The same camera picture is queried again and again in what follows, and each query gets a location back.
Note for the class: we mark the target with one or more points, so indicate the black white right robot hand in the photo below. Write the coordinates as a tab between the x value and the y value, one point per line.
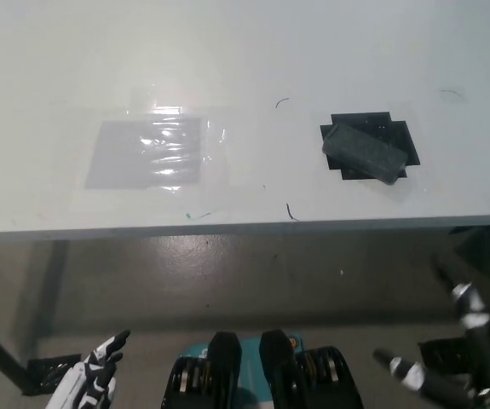
476	319

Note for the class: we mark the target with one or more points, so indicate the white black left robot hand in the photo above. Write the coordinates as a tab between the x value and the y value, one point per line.
95	370

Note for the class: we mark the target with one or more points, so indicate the dark grey whiteboard eraser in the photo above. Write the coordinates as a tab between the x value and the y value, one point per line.
364	151

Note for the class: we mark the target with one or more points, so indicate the black tape marked spot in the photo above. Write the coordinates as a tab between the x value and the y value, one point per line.
400	138

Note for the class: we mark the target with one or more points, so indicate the grey paper sheet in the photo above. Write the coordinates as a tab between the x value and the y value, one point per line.
129	157

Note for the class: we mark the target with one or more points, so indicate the clear plastic film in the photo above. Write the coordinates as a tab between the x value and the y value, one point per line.
217	140

